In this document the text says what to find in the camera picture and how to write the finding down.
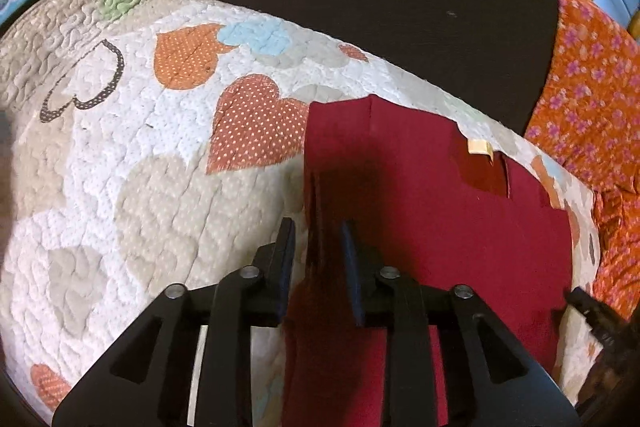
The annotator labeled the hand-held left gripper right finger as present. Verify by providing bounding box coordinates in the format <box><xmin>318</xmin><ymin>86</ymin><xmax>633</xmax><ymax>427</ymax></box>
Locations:
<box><xmin>340</xmin><ymin>221</ymin><xmax>583</xmax><ymax>427</ymax></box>

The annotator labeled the heart-print quilted blanket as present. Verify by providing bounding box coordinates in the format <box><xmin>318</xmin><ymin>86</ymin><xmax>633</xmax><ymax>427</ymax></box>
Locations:
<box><xmin>0</xmin><ymin>0</ymin><xmax>601</xmax><ymax>427</ymax></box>

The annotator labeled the orange floral cloth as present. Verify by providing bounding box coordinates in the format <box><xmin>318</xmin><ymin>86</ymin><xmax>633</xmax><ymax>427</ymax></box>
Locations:
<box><xmin>522</xmin><ymin>0</ymin><xmax>640</xmax><ymax>323</ymax></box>

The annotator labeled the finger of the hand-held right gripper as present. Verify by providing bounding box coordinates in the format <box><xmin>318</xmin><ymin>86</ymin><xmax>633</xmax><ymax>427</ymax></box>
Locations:
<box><xmin>564</xmin><ymin>286</ymin><xmax>626</xmax><ymax>350</ymax></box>

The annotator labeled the dark red small garment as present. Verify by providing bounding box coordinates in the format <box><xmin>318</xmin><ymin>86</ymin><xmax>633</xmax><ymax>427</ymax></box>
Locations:
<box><xmin>282</xmin><ymin>96</ymin><xmax>575</xmax><ymax>427</ymax></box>

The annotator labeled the dark brown sofa cushion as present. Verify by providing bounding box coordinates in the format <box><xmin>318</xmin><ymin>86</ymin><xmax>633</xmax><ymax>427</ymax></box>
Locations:
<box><xmin>180</xmin><ymin>0</ymin><xmax>560</xmax><ymax>138</ymax></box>

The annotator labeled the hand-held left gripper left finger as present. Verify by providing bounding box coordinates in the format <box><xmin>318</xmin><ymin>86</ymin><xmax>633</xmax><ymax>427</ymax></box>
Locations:
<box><xmin>52</xmin><ymin>217</ymin><xmax>297</xmax><ymax>427</ymax></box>

